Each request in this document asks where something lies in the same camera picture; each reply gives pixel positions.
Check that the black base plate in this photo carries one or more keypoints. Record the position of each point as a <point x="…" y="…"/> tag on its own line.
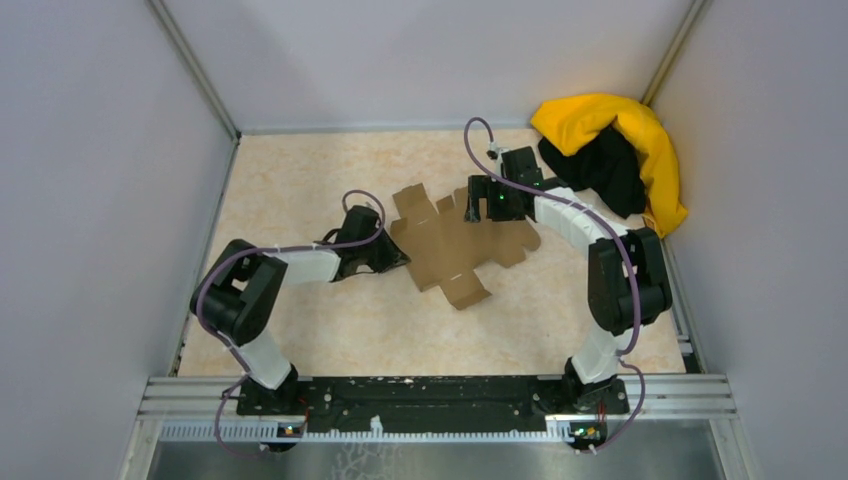
<point x="447" y="404"/>

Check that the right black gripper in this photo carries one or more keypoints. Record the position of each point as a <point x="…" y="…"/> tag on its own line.
<point x="482" y="187"/>

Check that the yellow cloth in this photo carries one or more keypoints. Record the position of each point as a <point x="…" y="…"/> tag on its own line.
<point x="570" y="123"/>

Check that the right corner aluminium post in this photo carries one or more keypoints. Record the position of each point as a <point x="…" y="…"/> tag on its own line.
<point x="696" y="9"/>

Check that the black cloth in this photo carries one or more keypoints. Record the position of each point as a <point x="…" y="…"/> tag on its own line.
<point x="607" y="165"/>

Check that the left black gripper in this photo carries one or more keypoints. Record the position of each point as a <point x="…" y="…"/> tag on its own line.
<point x="393" y="256"/>

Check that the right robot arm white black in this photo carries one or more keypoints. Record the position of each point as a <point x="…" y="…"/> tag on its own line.
<point x="627" y="284"/>

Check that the brown cardboard box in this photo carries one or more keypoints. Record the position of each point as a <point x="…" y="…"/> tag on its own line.
<point x="445" y="250"/>

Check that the aluminium front rail frame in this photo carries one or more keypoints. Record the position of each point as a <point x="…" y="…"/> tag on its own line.
<point x="661" y="426"/>

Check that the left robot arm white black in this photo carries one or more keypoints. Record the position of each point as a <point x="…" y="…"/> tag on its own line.
<point x="235" y="299"/>

